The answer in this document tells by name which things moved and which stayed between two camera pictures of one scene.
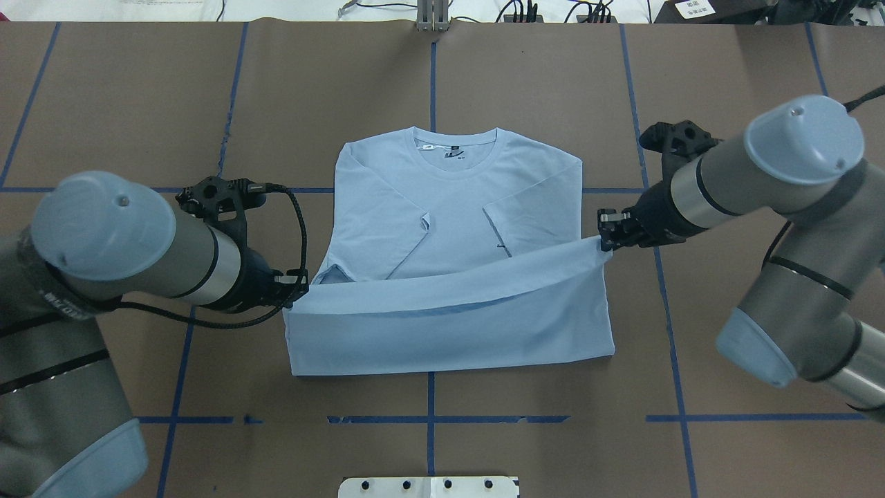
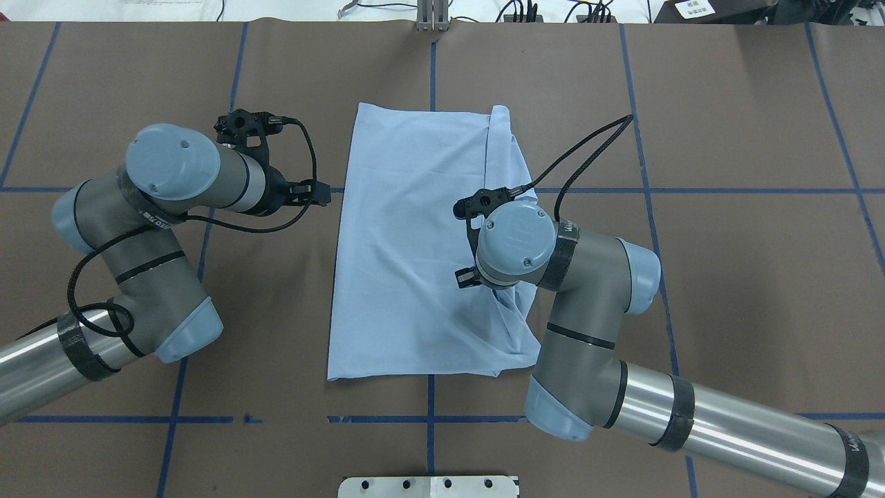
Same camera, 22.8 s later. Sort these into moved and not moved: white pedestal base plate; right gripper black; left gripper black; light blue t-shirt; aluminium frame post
Moved: left gripper black; right gripper black; light blue t-shirt
Not moved: aluminium frame post; white pedestal base plate
